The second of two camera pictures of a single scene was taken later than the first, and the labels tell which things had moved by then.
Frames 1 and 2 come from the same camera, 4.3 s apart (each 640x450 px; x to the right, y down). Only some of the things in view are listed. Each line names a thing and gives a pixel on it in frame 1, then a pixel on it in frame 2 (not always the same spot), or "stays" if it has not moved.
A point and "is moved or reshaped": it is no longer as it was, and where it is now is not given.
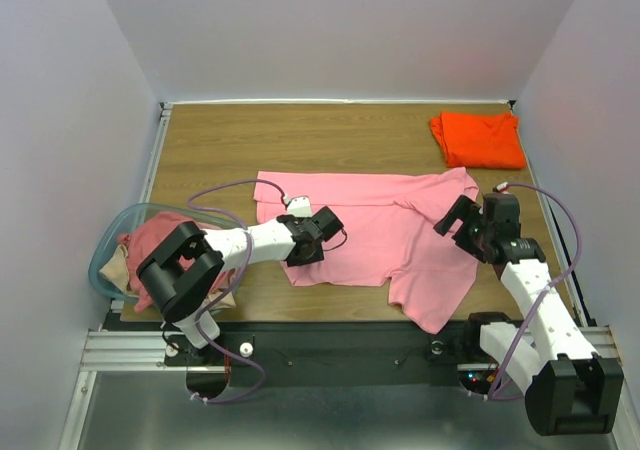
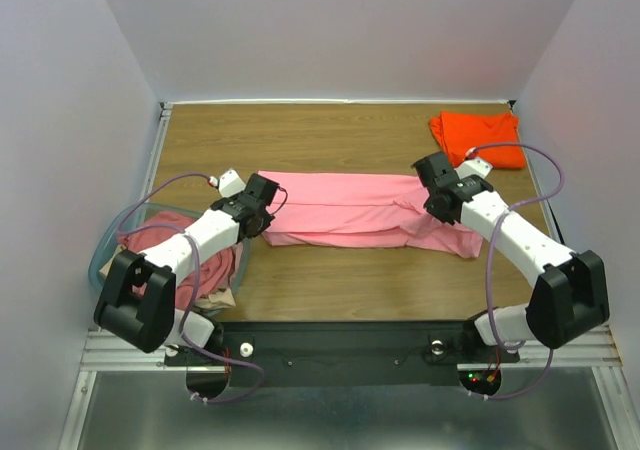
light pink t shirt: [388, 221] is moved or reshaped
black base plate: [335, 353] stays
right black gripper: [464, 227] to [432, 171]
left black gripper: [317, 257] to [267, 220]
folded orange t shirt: [480, 139] stays
